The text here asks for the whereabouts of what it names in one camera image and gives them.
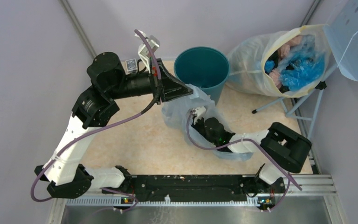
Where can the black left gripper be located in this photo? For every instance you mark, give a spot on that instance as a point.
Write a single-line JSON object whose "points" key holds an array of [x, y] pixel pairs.
{"points": [[170, 87]]}

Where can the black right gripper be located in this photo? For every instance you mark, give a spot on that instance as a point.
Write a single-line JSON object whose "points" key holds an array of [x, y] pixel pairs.
{"points": [[199, 121]]}

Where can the translucent blue trash bag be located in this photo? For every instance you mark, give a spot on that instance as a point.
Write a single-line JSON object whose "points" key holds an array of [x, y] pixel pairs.
{"points": [[177, 115]]}

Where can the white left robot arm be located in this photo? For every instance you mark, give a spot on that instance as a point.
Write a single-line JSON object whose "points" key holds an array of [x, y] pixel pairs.
{"points": [[67, 178]]}

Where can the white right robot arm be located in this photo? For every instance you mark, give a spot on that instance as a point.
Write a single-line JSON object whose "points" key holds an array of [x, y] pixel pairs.
{"points": [[285, 149]]}

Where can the teal plastic trash bin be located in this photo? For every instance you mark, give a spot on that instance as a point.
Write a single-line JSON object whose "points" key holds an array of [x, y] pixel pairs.
{"points": [[205, 68]]}

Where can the large translucent bag of trash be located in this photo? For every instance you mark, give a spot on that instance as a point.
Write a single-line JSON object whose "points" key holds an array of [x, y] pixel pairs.
{"points": [[285, 64]]}

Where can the white perforated metal panel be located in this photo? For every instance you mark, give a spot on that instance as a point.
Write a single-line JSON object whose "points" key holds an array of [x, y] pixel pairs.
{"points": [[342, 34]]}

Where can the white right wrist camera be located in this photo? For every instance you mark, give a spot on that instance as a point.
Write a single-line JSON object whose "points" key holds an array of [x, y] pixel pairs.
{"points": [[198, 113]]}

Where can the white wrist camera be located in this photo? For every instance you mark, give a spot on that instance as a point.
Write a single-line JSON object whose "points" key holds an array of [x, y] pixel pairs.
{"points": [[149, 45], [198, 113]]}

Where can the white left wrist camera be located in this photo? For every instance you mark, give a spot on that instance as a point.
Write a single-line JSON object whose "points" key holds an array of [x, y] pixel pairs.
{"points": [[149, 45]]}

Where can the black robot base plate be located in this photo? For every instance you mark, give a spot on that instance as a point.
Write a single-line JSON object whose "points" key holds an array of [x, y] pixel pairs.
{"points": [[198, 188]]}

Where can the white toothed cable rail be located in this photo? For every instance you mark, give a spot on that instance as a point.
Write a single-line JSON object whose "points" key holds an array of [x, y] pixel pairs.
{"points": [[118, 201]]}

